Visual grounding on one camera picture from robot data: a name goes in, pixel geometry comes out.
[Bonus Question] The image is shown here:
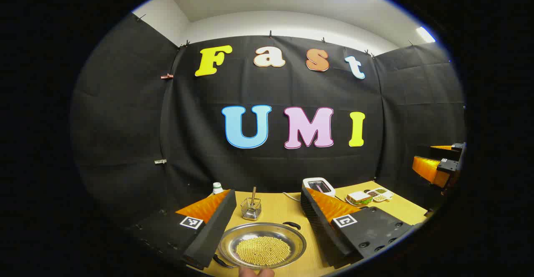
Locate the steel pot with black handles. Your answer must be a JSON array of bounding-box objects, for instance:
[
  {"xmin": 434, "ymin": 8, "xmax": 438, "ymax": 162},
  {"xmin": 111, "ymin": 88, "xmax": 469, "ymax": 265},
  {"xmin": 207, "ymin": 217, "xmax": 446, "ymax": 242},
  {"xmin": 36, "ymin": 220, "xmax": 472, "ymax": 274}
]
[{"xmin": 213, "ymin": 222, "xmax": 307, "ymax": 269}]

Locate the ceiling light strip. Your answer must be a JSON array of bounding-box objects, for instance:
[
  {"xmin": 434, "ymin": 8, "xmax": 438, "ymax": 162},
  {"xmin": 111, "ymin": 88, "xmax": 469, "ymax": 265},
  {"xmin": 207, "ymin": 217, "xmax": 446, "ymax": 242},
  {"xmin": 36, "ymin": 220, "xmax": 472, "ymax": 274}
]
[{"xmin": 416, "ymin": 26, "xmax": 436, "ymax": 43}]

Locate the white toaster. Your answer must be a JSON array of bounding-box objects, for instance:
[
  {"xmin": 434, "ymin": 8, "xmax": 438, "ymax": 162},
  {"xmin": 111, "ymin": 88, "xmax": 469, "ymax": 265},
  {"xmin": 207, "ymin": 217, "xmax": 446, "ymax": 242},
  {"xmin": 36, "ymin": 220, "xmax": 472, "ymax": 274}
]
[{"xmin": 302, "ymin": 177, "xmax": 336, "ymax": 198}]

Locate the pile of yellow soybeans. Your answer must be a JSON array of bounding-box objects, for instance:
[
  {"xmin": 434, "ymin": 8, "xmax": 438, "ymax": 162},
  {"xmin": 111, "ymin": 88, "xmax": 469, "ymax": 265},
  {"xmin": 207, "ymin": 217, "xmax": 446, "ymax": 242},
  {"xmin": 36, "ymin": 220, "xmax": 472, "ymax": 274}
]
[{"xmin": 236, "ymin": 236, "xmax": 292, "ymax": 267}]

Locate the wire mesh utensil basket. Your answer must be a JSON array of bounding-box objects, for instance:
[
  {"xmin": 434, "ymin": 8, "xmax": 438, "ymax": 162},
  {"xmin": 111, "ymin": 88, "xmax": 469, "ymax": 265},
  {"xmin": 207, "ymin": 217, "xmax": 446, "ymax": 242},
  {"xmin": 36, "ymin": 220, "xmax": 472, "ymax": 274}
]
[{"xmin": 241, "ymin": 198, "xmax": 262, "ymax": 221}]

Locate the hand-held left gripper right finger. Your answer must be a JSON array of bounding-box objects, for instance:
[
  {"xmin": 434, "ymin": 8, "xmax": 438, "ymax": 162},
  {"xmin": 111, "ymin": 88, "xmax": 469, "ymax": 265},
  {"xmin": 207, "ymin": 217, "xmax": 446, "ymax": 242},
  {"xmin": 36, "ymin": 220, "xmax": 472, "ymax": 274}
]
[{"xmin": 300, "ymin": 186, "xmax": 420, "ymax": 269}]

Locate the sandwich with lettuce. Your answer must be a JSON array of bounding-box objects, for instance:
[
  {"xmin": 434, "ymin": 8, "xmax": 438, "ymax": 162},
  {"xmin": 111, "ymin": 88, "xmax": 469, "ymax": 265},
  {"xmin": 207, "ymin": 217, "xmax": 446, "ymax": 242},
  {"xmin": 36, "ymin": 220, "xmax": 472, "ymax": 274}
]
[{"xmin": 348, "ymin": 191, "xmax": 373, "ymax": 206}]

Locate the white divided bean tray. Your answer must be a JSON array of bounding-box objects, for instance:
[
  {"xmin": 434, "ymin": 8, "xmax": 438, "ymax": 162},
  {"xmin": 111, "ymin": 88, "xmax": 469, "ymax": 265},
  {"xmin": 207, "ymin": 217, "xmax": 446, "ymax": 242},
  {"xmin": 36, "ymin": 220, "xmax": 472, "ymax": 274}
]
[{"xmin": 367, "ymin": 188, "xmax": 394, "ymax": 203}]

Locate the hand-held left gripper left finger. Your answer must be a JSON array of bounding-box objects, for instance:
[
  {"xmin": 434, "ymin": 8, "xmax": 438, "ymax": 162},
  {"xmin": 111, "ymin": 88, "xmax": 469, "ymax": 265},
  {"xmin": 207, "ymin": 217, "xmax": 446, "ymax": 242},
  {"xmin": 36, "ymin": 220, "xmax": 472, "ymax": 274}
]
[{"xmin": 127, "ymin": 189, "xmax": 237, "ymax": 270}]

